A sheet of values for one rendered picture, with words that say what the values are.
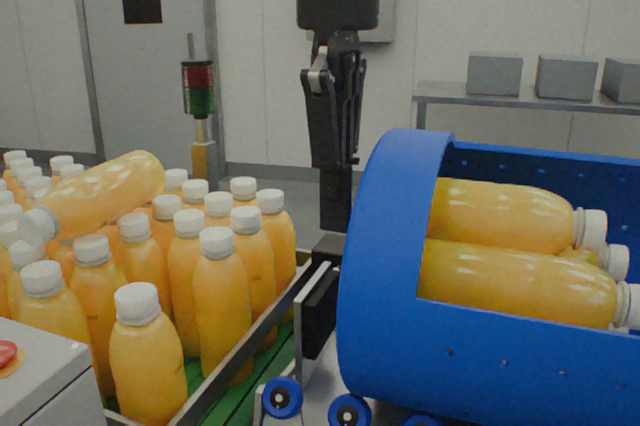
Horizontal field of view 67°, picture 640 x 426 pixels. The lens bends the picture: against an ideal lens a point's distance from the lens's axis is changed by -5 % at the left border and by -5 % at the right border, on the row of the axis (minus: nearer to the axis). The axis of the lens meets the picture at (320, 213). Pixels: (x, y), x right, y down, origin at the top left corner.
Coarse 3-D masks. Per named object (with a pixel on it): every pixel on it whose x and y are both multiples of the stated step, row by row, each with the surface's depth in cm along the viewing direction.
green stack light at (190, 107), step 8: (184, 88) 94; (208, 88) 94; (184, 96) 95; (192, 96) 94; (200, 96) 94; (208, 96) 95; (184, 104) 96; (192, 104) 94; (200, 104) 95; (208, 104) 95; (184, 112) 96; (192, 112) 95; (200, 112) 95; (208, 112) 96
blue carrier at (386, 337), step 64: (384, 192) 42; (576, 192) 56; (384, 256) 40; (384, 320) 40; (448, 320) 39; (512, 320) 37; (384, 384) 44; (448, 384) 41; (512, 384) 38; (576, 384) 36
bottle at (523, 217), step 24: (456, 192) 48; (480, 192) 47; (504, 192) 47; (528, 192) 46; (432, 216) 48; (456, 216) 47; (480, 216) 46; (504, 216) 45; (528, 216) 45; (552, 216) 45; (576, 216) 46; (480, 240) 47; (504, 240) 46; (528, 240) 45; (552, 240) 45; (576, 240) 45
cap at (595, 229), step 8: (592, 216) 45; (600, 216) 45; (592, 224) 44; (600, 224) 44; (592, 232) 44; (600, 232) 44; (584, 240) 45; (592, 240) 45; (600, 240) 44; (584, 248) 46; (592, 248) 45; (600, 248) 45
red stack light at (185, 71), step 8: (184, 72) 93; (192, 72) 92; (200, 72) 92; (208, 72) 93; (184, 80) 93; (192, 80) 93; (200, 80) 93; (208, 80) 94; (192, 88) 93; (200, 88) 94
